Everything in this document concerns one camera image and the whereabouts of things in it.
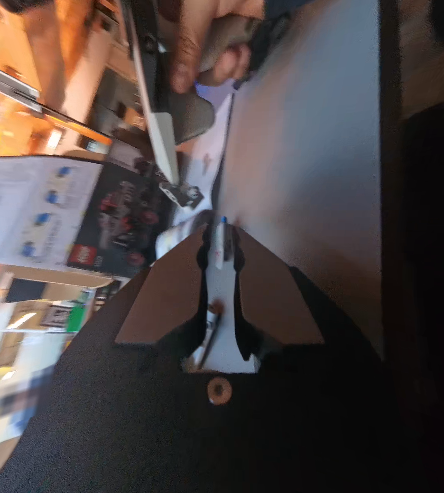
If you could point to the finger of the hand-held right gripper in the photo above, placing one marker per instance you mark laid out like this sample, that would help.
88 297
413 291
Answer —
164 146

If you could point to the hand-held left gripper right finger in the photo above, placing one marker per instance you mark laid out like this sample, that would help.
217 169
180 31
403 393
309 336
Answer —
272 304

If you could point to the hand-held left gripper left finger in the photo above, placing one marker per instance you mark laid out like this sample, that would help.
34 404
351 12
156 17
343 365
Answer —
168 300

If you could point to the white and black lego assembly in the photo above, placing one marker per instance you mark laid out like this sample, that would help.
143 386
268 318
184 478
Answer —
181 194

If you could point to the grey lego piece blue pin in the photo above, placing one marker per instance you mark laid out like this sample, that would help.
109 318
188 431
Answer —
222 242

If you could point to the black lego set box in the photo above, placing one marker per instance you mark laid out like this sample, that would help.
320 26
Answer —
121 215

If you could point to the lego instruction booklet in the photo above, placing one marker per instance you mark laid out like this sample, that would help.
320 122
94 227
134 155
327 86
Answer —
33 212

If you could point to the person's right hand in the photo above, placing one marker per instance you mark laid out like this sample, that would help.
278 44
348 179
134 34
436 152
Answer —
187 46

